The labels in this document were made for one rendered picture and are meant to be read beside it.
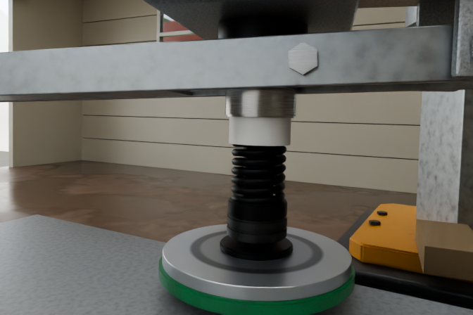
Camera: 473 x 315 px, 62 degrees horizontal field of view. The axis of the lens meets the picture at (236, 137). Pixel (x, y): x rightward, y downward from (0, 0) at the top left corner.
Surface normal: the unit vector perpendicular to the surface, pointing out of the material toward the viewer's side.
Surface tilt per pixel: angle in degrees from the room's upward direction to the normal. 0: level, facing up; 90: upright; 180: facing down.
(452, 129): 90
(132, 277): 0
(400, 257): 90
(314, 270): 0
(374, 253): 90
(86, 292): 0
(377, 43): 90
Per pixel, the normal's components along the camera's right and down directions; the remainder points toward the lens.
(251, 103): -0.32, 0.04
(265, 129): 0.07, 0.05
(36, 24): 0.90, 0.05
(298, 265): 0.03, -1.00
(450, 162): -1.00, -0.03
